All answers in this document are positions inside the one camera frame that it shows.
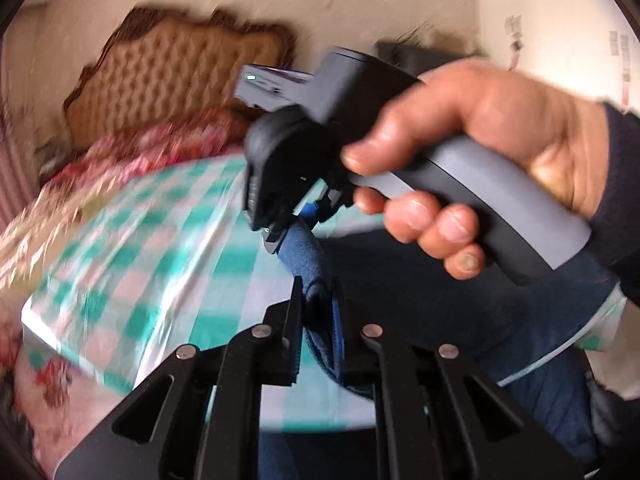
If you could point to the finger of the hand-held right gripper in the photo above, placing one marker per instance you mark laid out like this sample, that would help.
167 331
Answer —
307 212

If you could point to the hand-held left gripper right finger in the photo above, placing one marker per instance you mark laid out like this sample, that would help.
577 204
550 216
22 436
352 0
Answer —
341 345

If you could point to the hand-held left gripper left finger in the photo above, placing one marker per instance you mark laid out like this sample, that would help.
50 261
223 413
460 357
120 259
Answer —
295 340

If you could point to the blue denim pants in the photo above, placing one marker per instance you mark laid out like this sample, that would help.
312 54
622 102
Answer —
450 320

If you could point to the person's right hand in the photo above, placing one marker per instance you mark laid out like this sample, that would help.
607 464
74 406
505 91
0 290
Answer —
500 110

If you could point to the tufted brown headboard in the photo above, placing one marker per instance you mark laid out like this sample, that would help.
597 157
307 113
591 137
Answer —
175 70

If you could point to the green white checked bedsheet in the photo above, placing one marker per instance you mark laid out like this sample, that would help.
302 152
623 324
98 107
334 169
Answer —
165 270

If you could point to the red floral quilt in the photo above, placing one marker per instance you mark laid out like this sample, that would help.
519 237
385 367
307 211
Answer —
75 200

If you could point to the white cloth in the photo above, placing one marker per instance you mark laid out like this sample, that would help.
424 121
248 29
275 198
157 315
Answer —
615 350

